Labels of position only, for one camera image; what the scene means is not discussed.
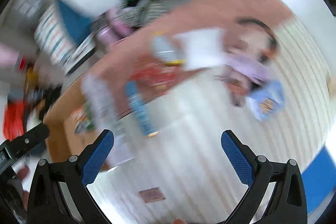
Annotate orange cartoon snack packet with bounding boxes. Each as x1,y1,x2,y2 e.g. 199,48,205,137
71,105,92,134

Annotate light blue tissue packet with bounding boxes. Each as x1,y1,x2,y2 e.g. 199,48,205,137
246,80,285,121

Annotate blue long snack packet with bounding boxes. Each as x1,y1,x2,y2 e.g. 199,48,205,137
125,81,158,138

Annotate purple fleece towel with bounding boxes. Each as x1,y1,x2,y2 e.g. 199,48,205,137
226,53,269,85

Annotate red snack packet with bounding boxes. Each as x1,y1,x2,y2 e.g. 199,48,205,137
131,56,182,92

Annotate white soft packet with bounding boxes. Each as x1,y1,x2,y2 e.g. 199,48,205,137
174,27,226,71

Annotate yellow silver scrubbing sponge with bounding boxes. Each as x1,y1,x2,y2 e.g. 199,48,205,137
151,35,185,66

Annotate red plastic bag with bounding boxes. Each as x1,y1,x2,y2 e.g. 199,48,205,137
3,101,25,141

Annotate open cardboard box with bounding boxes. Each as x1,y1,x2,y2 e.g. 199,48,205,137
43,73,134,170

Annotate brown label tag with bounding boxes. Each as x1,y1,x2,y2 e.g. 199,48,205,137
138,187,166,203

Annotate plaid pillow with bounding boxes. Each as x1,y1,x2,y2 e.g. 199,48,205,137
34,0,95,71

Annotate pink suitcase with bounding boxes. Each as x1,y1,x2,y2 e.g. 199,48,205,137
92,9,135,51

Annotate black white patterned bag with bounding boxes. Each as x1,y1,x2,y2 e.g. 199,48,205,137
114,0,169,28

